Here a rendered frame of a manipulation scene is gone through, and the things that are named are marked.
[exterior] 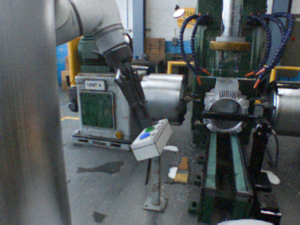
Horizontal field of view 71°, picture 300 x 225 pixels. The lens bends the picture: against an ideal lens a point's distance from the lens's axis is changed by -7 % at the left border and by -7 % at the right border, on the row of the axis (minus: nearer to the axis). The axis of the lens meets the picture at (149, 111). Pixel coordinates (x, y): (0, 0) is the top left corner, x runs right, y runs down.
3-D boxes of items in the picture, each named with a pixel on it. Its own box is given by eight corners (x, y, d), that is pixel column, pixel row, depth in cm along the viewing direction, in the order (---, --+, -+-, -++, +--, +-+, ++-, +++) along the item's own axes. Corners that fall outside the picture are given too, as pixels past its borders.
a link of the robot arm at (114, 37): (128, 25, 64) (135, 44, 65) (102, 38, 67) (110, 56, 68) (114, 23, 55) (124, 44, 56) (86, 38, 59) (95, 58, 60)
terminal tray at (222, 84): (214, 92, 114) (215, 78, 112) (236, 93, 111) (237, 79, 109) (214, 97, 103) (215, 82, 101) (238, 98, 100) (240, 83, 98)
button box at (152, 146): (153, 137, 76) (147, 123, 75) (173, 131, 74) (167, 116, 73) (136, 161, 61) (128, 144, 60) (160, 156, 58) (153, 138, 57)
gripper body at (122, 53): (121, 45, 57) (135, 78, 58) (132, 44, 65) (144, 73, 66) (98, 56, 60) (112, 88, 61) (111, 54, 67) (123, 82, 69)
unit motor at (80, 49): (87, 105, 137) (82, 34, 125) (137, 109, 128) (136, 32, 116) (61, 118, 114) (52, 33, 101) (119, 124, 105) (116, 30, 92)
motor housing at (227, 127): (204, 119, 120) (207, 84, 114) (240, 122, 115) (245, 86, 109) (202, 133, 101) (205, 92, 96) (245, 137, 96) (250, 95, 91)
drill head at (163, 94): (130, 112, 133) (129, 69, 126) (193, 117, 124) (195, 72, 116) (112, 126, 110) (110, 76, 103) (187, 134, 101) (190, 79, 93)
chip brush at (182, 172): (180, 157, 104) (180, 155, 104) (191, 159, 103) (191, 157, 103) (173, 182, 85) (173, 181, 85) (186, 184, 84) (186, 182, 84)
